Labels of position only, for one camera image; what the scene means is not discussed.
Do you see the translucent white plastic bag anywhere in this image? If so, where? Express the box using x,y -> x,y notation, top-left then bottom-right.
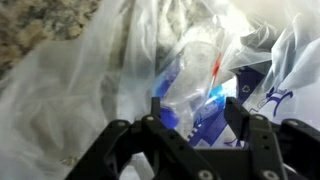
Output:
0,0 -> 320,180

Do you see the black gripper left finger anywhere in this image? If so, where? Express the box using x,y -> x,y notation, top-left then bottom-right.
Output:
64,96 -> 221,180

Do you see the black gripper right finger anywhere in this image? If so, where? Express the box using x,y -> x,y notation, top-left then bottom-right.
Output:
223,96 -> 320,180

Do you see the clear plastic water bottle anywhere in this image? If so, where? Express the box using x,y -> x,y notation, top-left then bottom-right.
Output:
151,40 -> 241,144

